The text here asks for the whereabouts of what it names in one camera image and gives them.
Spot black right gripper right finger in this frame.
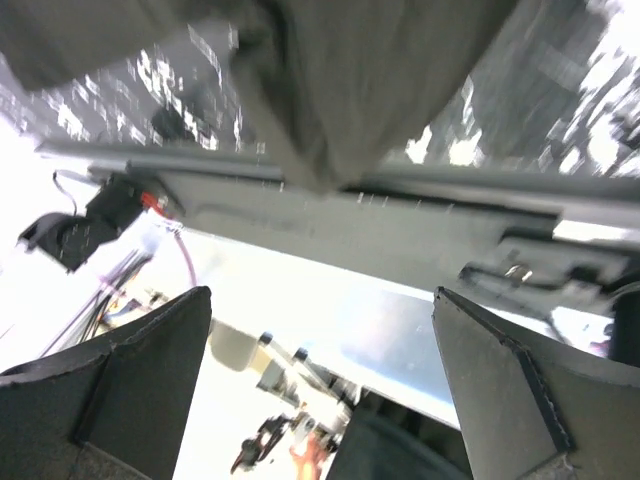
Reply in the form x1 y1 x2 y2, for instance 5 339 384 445
433 288 639 479

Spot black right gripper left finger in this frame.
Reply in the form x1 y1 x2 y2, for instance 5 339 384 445
1 286 211 479

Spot black t shirt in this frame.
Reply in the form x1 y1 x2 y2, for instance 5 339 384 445
1 1 516 193

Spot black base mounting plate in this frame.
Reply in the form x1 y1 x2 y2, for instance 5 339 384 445
38 140 639 314

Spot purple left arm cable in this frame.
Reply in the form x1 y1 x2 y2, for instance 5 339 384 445
169 224 199 291

